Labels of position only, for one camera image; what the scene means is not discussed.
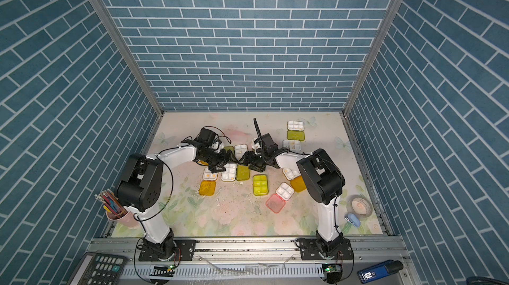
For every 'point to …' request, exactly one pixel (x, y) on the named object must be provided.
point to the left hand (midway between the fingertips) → (237, 165)
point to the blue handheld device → (380, 270)
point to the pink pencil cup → (116, 212)
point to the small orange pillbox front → (208, 184)
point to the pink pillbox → (283, 193)
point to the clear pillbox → (293, 145)
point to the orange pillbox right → (295, 178)
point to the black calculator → (99, 268)
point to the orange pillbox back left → (203, 163)
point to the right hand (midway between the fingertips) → (243, 165)
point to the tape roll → (359, 205)
